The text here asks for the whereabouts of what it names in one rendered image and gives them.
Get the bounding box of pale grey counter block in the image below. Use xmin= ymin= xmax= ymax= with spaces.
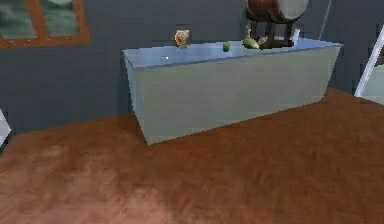
xmin=122 ymin=37 xmax=344 ymax=145

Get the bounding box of orange and beige small object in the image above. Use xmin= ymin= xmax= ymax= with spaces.
xmin=174 ymin=29 xmax=191 ymax=49

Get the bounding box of green and beige vegetable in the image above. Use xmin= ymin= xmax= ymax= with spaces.
xmin=242 ymin=35 xmax=269 ymax=50

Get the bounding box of brown barrel on dark stand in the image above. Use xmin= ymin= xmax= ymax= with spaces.
xmin=245 ymin=0 xmax=310 ymax=50

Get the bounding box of brown framed window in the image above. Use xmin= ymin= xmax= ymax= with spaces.
xmin=0 ymin=0 xmax=91 ymax=50

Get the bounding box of white block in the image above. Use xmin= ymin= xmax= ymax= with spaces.
xmin=0 ymin=109 xmax=12 ymax=148

